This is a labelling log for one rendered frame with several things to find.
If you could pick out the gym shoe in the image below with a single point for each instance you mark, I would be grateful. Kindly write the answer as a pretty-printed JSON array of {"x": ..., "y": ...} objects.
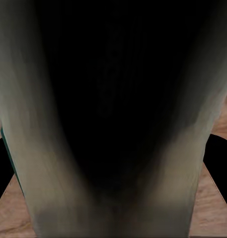
[{"x": 106, "y": 107}]

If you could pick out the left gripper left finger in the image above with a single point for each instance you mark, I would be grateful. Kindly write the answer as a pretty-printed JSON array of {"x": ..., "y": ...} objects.
[{"x": 6, "y": 169}]

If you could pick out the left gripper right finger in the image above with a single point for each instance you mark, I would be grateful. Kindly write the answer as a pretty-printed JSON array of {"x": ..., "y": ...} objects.
[{"x": 215, "y": 159}]

